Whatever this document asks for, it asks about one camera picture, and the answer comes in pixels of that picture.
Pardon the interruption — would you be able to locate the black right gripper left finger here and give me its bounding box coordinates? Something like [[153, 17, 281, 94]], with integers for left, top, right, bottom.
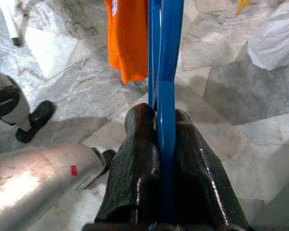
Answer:
[[94, 103, 162, 224]]

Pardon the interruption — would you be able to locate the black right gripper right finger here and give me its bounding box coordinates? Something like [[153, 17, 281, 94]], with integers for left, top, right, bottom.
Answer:
[[174, 108, 250, 231]]

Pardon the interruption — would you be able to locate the blue plastic clothes hanger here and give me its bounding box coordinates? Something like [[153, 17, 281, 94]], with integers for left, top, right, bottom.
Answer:
[[147, 0, 185, 231]]

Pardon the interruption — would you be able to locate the orange t-shirt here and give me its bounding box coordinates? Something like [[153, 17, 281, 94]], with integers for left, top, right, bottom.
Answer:
[[105, 0, 150, 85]]

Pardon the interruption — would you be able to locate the silver right robot leg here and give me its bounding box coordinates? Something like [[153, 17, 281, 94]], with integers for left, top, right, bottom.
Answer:
[[0, 143, 117, 231]]

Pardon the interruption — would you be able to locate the white t-shirt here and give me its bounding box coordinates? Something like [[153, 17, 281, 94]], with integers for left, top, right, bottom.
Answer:
[[247, 0, 289, 72]]

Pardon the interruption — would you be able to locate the yellow t-shirt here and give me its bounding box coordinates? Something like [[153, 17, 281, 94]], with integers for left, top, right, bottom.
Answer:
[[235, 0, 252, 15]]

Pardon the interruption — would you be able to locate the white plastic folding table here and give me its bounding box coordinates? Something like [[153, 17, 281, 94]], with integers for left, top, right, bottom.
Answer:
[[0, 0, 24, 47]]

